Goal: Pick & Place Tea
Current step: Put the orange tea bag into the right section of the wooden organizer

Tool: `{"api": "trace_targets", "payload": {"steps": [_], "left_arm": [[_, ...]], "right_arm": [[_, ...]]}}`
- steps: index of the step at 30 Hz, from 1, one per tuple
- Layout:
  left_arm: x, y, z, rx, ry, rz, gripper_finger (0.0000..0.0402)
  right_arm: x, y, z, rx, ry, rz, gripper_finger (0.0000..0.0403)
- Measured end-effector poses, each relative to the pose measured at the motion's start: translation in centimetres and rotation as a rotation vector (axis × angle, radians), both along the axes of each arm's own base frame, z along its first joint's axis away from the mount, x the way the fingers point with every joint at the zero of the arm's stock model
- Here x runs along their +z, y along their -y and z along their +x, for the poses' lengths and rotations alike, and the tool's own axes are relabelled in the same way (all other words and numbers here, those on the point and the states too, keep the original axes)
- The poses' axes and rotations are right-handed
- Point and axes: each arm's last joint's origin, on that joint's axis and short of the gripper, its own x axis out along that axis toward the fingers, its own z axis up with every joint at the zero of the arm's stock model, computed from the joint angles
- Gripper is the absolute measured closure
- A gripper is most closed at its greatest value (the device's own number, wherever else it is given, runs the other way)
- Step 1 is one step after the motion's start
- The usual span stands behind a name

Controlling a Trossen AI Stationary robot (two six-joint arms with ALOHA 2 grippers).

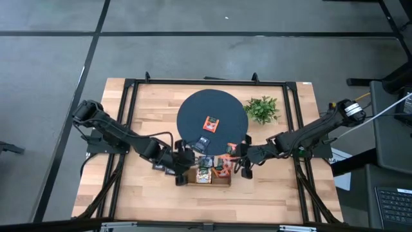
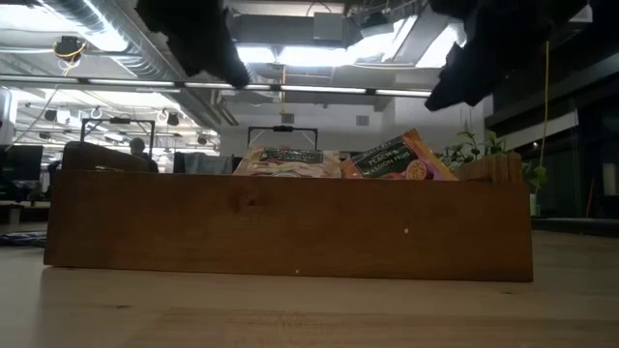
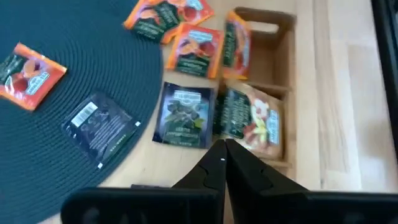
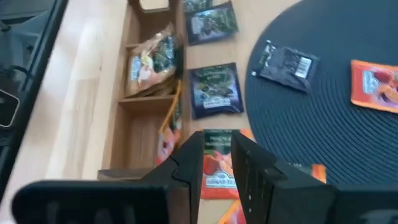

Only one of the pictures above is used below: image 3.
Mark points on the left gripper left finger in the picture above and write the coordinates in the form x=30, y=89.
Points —
x=211, y=168

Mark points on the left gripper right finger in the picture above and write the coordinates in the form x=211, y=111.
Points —
x=245, y=174

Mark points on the beige fruit tea bag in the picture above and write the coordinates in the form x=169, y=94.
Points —
x=248, y=121

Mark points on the orange peach tea bag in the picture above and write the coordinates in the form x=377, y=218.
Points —
x=168, y=17
x=196, y=49
x=169, y=36
x=236, y=46
x=31, y=76

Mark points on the wooden three-compartment tea box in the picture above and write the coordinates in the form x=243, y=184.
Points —
x=273, y=56

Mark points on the dark blue blackcurrant tea bag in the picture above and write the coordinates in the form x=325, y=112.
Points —
x=185, y=115
x=99, y=127

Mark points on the round dark woven placemat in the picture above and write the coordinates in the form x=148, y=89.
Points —
x=77, y=46

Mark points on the black aluminium table frame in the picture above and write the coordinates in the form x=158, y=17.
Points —
x=387, y=62

